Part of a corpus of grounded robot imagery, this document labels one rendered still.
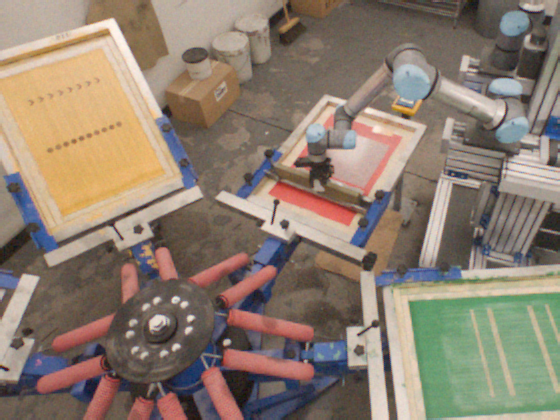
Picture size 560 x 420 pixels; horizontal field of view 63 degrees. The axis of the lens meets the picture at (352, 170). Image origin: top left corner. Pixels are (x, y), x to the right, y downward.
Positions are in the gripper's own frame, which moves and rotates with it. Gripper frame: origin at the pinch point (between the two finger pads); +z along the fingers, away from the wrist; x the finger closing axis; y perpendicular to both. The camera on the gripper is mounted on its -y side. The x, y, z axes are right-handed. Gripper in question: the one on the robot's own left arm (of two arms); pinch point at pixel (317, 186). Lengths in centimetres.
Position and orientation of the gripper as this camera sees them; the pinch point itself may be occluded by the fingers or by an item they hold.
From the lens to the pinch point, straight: 200.0
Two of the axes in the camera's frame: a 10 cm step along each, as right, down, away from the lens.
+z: 0.2, 6.7, 7.4
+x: 4.5, -6.7, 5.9
